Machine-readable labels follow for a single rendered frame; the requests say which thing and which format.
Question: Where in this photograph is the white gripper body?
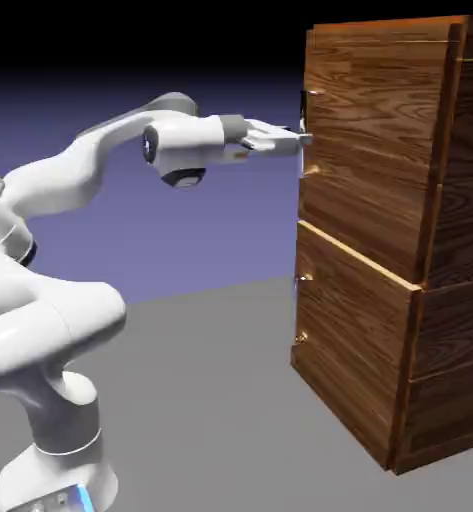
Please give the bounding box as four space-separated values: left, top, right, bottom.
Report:
240 118 304 158

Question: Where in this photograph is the long metal door handle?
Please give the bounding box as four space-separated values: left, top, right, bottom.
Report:
298 88 326 180

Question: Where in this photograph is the tall wooden cabinet door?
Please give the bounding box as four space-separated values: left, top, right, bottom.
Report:
298 21 463 286

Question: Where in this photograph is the dark wood cabinet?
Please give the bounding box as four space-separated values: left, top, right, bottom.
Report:
290 14 473 476

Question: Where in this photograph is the short wooden cabinet door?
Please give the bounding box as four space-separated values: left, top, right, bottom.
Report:
290 220 424 472

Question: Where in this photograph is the short metal door handle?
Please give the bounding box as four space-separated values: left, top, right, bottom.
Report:
293 272 315 346

